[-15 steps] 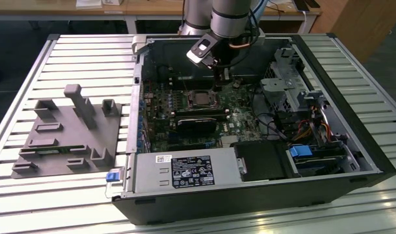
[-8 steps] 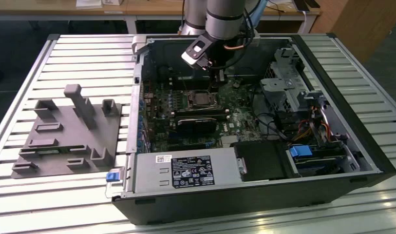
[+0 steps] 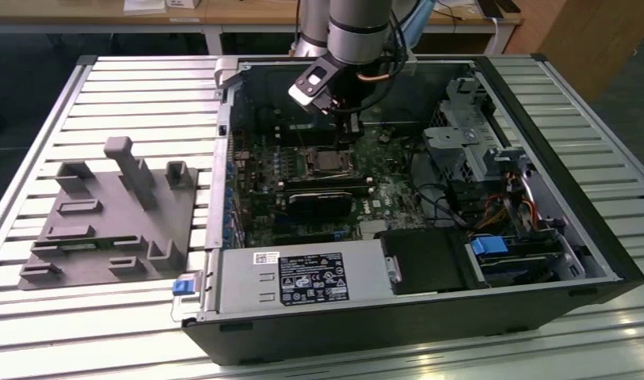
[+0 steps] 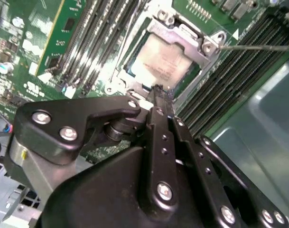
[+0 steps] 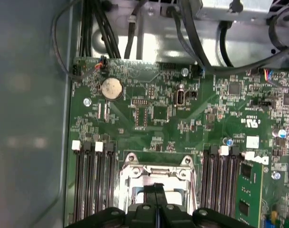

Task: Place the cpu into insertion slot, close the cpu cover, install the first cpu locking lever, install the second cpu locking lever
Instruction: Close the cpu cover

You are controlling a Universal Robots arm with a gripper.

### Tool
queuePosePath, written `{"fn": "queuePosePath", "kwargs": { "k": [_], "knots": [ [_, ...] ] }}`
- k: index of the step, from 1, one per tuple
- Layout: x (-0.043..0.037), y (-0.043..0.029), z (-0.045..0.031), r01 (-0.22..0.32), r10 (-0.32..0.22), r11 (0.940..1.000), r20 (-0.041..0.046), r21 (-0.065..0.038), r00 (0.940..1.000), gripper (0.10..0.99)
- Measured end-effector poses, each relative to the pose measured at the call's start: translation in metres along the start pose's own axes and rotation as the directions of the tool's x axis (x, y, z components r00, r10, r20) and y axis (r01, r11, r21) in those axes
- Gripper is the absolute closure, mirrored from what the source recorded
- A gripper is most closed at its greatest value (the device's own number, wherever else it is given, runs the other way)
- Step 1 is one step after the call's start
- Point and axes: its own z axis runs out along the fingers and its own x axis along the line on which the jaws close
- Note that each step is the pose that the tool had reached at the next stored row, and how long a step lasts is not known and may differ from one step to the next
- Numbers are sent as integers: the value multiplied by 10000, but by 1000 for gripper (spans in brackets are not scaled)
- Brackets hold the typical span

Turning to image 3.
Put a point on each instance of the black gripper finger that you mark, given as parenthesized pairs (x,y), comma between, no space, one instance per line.
(341,132)
(354,126)

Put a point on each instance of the silver CPU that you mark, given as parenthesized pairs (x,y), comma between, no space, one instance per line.
(330,160)

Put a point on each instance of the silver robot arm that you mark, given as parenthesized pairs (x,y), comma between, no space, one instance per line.
(359,39)

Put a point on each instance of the black RAM slot row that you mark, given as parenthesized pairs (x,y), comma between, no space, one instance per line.
(305,134)

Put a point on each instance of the CPU socket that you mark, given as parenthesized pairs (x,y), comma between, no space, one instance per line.
(304,171)

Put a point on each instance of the black plastic drive cover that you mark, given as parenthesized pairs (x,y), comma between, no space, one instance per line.
(432,257)

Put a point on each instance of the black RAM stick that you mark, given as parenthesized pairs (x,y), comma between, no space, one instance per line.
(326,181)

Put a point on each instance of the green motherboard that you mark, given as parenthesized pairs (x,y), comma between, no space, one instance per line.
(391,194)

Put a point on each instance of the black graphics card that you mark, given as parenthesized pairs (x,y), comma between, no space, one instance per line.
(321,204)

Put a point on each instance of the metal drive cage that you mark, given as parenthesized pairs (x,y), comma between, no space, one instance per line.
(459,138)

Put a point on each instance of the small silver heatsink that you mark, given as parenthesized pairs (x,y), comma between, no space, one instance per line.
(368,229)

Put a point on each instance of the black white box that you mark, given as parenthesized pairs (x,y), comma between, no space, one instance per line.
(181,3)

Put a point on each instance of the blue disk carrier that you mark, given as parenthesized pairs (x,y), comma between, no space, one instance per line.
(488,245)

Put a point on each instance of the grey power supply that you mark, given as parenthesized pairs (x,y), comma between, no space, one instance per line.
(248,281)

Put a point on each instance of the wooden cabinet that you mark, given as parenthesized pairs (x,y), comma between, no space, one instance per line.
(591,39)

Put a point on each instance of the grey parts rack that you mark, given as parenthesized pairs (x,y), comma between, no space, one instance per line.
(115,221)

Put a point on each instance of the blue case latch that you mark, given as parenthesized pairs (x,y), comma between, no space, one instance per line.
(184,286)

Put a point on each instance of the black open PC case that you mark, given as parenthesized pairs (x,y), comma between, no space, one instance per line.
(407,324)

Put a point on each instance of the wooden desk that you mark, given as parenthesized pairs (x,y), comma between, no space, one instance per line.
(89,20)

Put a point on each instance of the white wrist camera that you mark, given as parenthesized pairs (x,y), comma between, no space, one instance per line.
(313,85)

